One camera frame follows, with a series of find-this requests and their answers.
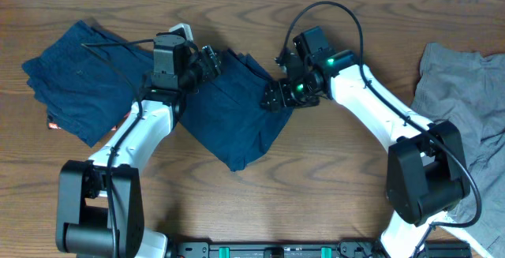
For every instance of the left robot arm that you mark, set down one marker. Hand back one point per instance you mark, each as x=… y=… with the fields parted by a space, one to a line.
x=100 y=208

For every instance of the folded navy shorts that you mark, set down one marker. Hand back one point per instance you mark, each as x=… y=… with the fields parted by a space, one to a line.
x=83 y=95

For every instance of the red folded garment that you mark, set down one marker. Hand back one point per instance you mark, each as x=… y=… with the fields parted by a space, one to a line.
x=51 y=124

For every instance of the grey shorts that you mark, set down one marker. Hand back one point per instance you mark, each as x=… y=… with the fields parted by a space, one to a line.
x=467 y=89

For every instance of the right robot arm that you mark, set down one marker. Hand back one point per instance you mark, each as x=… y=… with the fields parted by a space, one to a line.
x=426 y=169

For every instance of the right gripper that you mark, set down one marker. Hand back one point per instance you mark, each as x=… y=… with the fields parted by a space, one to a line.
x=271 y=89

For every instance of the navy blue shorts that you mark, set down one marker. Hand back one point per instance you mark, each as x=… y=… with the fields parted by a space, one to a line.
x=225 y=115

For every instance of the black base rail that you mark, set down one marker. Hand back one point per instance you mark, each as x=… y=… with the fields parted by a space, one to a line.
x=339 y=249

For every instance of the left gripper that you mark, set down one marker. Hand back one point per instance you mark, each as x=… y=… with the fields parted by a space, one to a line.
x=206 y=65

